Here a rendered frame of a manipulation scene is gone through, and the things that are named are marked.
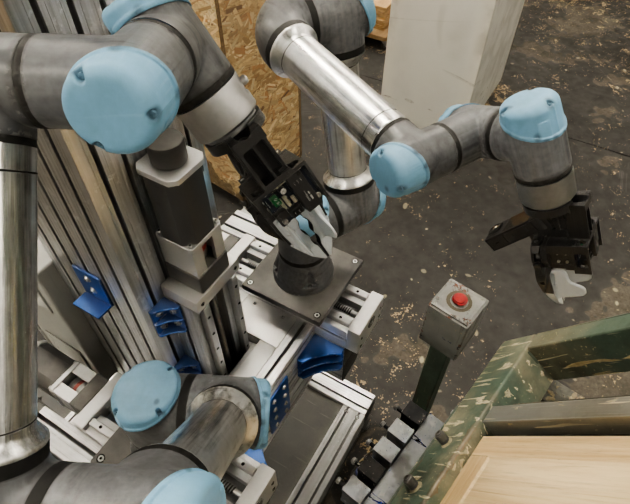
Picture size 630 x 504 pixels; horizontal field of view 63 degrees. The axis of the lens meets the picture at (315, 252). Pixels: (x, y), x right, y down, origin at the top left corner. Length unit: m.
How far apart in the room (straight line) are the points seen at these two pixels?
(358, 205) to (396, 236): 1.66
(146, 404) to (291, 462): 1.11
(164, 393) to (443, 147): 0.57
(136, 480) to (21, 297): 0.18
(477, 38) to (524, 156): 2.35
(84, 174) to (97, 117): 0.38
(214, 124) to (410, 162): 0.28
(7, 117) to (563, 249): 0.69
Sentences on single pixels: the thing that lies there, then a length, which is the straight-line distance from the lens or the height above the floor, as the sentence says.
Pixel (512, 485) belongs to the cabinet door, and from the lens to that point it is 1.12.
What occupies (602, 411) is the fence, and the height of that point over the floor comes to 1.17.
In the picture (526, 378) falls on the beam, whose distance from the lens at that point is 1.41.
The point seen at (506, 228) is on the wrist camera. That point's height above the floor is 1.46.
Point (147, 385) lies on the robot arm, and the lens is 0.91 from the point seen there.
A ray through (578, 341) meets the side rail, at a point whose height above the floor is 1.03.
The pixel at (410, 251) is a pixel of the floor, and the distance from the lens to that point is 2.75.
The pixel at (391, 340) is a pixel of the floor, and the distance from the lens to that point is 2.42.
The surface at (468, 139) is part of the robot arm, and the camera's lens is 0.76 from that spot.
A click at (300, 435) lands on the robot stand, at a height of 0.21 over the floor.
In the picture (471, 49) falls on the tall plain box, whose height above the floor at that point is 0.66.
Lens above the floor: 2.05
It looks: 49 degrees down
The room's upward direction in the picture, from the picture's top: straight up
